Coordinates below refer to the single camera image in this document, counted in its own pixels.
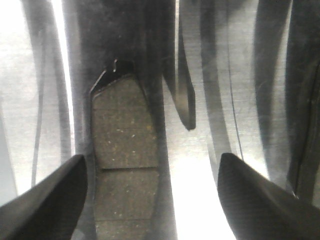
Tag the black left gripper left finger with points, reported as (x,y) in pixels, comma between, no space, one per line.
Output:
(51,209)

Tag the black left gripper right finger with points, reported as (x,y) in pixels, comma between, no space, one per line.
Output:
(258,209)

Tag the grey brake pad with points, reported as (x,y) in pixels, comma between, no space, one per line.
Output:
(125,149)

